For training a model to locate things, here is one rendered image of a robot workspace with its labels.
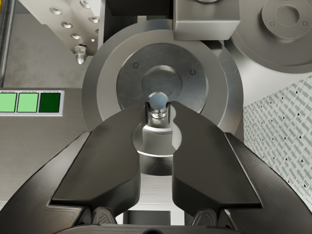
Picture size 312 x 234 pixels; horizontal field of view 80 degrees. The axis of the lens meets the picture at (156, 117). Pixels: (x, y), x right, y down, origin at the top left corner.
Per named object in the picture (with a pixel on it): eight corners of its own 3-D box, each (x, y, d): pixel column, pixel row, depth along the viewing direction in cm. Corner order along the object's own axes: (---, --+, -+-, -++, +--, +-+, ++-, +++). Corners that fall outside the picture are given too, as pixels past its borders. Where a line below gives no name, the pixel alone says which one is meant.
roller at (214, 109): (224, 27, 17) (233, 156, 15) (185, 99, 43) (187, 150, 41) (98, 29, 17) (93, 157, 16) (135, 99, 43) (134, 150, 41)
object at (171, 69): (212, 47, 15) (204, 137, 14) (207, 58, 17) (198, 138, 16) (123, 36, 16) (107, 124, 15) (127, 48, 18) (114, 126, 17)
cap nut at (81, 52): (85, 45, 51) (84, 61, 50) (90, 52, 55) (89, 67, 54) (72, 45, 51) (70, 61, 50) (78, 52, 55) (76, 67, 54)
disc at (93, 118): (237, 16, 18) (250, 176, 16) (236, 19, 19) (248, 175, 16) (85, 19, 18) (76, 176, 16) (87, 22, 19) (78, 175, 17)
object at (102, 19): (111, -103, 21) (102, 49, 18) (137, 27, 44) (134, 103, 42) (107, -103, 21) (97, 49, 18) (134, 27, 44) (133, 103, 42)
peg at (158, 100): (154, 87, 12) (172, 98, 12) (155, 98, 15) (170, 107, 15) (142, 105, 12) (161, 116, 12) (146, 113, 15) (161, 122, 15)
